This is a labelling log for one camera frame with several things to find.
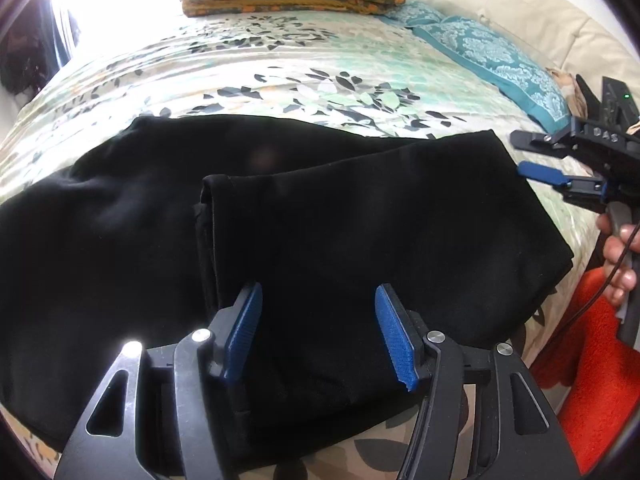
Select cream padded headboard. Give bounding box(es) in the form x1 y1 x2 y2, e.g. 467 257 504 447
390 0 640 111

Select black pants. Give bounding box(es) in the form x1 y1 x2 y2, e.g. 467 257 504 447
0 114 573 466

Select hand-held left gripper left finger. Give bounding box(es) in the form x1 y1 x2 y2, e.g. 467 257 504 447
52 281 264 480

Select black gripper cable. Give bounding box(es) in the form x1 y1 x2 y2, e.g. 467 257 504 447
562 222 640 361

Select dark hanging clothes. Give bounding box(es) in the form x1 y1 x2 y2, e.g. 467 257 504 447
0 10 57 97

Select teal floral pillow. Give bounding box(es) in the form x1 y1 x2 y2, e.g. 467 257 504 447
410 14 571 133

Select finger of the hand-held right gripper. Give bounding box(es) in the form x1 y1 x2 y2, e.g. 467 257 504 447
511 129 576 159
517 161 607 202

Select orange fuzzy garment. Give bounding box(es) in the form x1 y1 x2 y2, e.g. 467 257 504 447
530 267 640 471

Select beige patterned cloth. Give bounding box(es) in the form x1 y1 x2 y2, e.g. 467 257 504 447
545 65 588 118

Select light blue patterned pillow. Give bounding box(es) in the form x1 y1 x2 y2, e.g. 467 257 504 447
380 1 451 31

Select person's right hand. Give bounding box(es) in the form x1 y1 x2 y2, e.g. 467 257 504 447
597 212 640 307

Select floral bedspread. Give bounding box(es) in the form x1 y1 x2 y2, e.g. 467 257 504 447
0 10 606 480

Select dark cloth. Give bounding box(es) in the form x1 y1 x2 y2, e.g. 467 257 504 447
575 74 599 121

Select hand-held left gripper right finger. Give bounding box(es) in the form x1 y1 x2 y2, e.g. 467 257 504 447
374 283 581 480

